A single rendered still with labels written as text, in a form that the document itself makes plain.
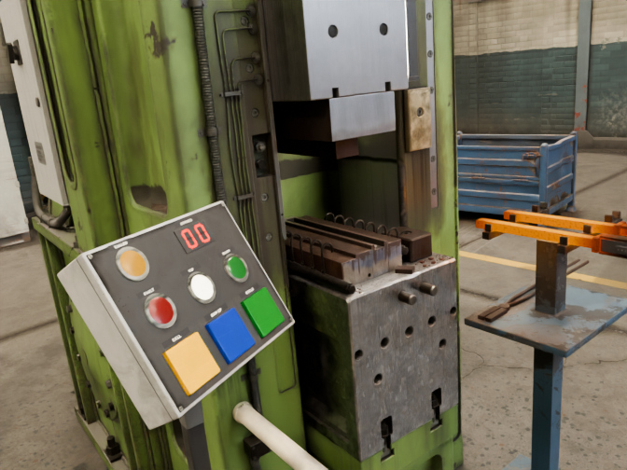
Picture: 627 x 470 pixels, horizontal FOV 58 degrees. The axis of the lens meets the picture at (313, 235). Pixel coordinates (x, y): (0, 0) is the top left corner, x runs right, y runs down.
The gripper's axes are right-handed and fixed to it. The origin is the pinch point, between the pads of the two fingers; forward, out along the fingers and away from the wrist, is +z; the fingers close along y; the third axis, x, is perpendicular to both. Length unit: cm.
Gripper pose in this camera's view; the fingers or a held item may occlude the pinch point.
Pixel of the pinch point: (619, 245)
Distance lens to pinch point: 147.2
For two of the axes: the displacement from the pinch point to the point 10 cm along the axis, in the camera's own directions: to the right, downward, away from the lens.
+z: -6.3, -1.6, 7.6
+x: -0.9, -9.6, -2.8
